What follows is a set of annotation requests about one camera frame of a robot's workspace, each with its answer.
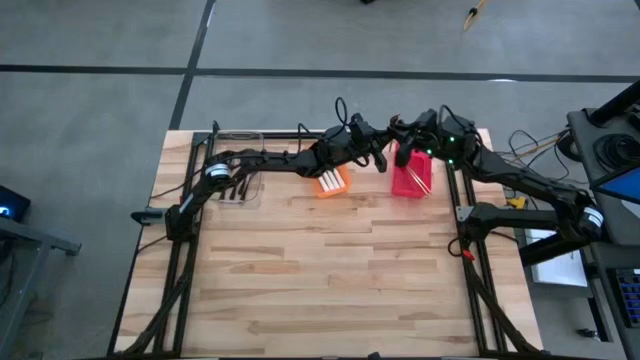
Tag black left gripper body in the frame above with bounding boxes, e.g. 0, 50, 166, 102
317, 112, 390, 175

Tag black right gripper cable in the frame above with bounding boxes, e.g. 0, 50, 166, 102
438, 103, 484, 151

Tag grey metal bench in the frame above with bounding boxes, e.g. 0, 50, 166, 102
0, 215, 84, 360

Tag black metal beam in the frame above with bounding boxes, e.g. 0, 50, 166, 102
519, 232, 601, 267

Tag grey and black equipment cart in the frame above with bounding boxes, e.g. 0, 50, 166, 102
567, 79, 640, 246

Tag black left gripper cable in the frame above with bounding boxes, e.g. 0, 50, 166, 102
296, 96, 371, 169

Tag black sleeved cable bundle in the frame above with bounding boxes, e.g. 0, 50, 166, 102
119, 234, 196, 357
457, 234, 544, 357

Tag red plastic bin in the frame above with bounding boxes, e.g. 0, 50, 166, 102
391, 141, 435, 200

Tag orange plastic bin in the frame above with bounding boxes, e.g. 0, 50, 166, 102
301, 142, 352, 200

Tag tangled floor cables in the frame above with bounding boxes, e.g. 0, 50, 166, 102
494, 128, 576, 201

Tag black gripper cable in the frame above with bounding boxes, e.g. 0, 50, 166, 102
296, 96, 371, 169
438, 103, 484, 151

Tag blue panel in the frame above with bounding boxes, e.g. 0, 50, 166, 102
597, 167, 640, 205

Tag white box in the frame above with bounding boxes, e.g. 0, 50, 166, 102
524, 228, 590, 289

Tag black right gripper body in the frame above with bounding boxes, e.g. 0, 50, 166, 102
394, 108, 479, 169

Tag clear plastic bin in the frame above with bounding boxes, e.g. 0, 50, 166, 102
215, 130, 265, 207

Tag black keypad panel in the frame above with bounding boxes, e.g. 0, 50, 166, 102
607, 267, 640, 329

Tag coiled black cable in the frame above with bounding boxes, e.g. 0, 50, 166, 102
593, 132, 640, 174

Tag black box with blue light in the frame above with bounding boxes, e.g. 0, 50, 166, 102
0, 183, 32, 224

